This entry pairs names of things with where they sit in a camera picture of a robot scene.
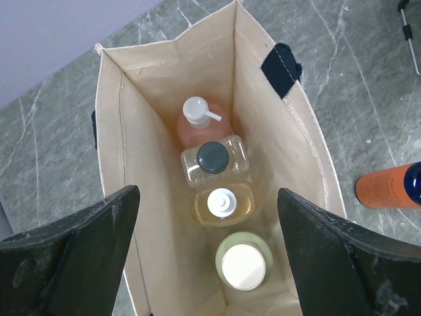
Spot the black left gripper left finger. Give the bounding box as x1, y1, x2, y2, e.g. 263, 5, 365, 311
1, 185, 140, 315

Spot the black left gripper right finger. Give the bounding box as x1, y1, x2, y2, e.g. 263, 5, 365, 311
278, 188, 420, 315

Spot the pale green bottle cream cap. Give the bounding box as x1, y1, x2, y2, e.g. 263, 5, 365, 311
214, 231, 274, 292

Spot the orange blue pump bottle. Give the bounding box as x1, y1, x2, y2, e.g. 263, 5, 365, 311
355, 162, 420, 209

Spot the amber liquid bottle white cap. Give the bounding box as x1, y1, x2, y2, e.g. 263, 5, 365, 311
190, 181, 263, 228

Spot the clear square bottle black cap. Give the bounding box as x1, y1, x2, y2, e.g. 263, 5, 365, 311
181, 135, 250, 190

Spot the pink liquid bottle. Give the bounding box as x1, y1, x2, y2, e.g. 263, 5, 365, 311
176, 96, 234, 149

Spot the beige canvas tote bag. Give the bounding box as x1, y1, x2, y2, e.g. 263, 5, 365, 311
95, 1, 345, 315

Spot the yellow-framed small whiteboard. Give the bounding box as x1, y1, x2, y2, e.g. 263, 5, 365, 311
397, 0, 420, 76

